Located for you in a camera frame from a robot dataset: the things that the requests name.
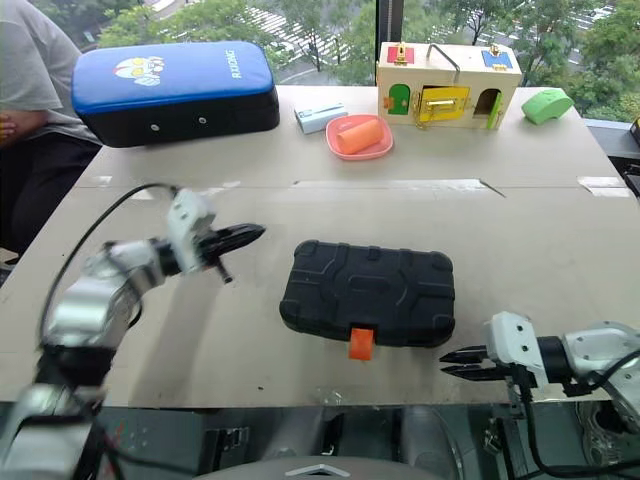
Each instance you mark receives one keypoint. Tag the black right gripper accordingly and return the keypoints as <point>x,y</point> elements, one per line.
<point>515,375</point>

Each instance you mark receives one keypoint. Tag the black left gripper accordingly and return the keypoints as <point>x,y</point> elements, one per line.
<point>212,247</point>

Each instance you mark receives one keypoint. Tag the black plastic tool case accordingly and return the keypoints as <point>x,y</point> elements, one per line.
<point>367,290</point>

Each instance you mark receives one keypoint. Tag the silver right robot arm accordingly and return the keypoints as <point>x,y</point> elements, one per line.
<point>600,345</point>

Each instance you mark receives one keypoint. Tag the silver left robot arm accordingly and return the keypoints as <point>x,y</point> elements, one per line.
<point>85,310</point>

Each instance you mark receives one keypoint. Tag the blue black padded case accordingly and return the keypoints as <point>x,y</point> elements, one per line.
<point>175,90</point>

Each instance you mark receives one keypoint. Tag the person's bare hand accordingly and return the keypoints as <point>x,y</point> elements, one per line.
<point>7,127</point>

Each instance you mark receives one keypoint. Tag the pink plate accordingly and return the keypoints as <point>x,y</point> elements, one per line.
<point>350,152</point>

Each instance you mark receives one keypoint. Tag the white blue small box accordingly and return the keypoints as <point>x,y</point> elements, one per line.
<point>317,116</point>

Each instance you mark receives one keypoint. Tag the orange cylinder roll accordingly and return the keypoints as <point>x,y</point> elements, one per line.
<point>357,136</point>

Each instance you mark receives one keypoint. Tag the white tape strip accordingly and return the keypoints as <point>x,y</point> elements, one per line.
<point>605,186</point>

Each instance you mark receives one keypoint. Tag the wooden lock puzzle box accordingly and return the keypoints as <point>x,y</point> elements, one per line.
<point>450,65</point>

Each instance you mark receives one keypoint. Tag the green foam shape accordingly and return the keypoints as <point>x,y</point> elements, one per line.
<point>545,106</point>

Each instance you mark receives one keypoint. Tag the person in grey shirt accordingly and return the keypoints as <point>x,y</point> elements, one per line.
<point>30,60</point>

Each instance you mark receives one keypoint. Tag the black yellow device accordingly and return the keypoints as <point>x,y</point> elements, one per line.
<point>635,131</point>

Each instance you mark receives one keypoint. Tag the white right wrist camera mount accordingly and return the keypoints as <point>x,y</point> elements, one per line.
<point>515,345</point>

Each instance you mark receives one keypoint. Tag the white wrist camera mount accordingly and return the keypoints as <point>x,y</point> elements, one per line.
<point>187,225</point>
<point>515,345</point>

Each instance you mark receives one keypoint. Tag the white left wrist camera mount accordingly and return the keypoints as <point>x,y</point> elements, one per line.
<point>187,225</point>

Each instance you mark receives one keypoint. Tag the dark window frame post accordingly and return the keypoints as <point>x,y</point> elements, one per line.
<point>384,25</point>

